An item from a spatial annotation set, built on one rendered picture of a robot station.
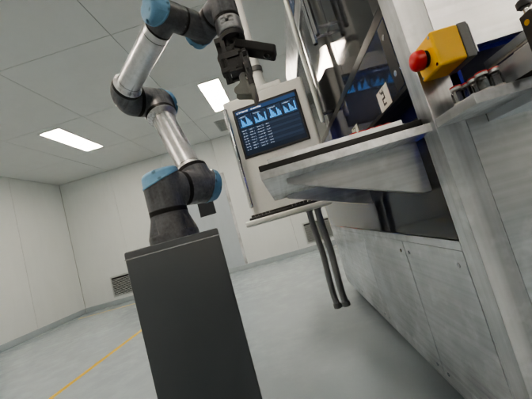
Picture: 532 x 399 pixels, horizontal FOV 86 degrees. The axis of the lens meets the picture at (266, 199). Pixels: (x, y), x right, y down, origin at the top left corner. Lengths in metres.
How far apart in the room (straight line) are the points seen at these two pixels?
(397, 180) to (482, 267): 0.26
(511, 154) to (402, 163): 0.21
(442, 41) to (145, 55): 0.78
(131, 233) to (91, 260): 1.09
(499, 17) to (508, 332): 0.68
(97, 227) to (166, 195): 6.65
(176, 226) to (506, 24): 0.94
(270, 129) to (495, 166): 1.22
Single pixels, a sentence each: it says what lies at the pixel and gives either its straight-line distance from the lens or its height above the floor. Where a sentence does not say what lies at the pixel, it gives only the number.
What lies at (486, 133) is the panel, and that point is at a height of 0.82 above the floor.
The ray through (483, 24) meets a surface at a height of 1.06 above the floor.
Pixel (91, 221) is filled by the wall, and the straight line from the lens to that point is 7.62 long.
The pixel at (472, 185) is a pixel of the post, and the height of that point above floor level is 0.72.
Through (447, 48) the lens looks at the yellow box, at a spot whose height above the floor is 0.99.
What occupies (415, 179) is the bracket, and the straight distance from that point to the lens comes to 0.81.
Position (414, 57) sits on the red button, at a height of 1.00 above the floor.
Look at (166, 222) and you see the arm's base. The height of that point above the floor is 0.85.
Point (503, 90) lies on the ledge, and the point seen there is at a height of 0.87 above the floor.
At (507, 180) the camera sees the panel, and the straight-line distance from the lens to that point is 0.80.
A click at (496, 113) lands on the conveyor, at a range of 0.78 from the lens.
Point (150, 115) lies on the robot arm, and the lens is 1.21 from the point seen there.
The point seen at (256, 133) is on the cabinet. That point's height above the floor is 1.30.
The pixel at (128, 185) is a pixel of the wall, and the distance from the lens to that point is 7.21.
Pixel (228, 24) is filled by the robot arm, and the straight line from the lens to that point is 0.91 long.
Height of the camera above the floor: 0.76
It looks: 5 degrees up
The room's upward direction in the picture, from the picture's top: 16 degrees counter-clockwise
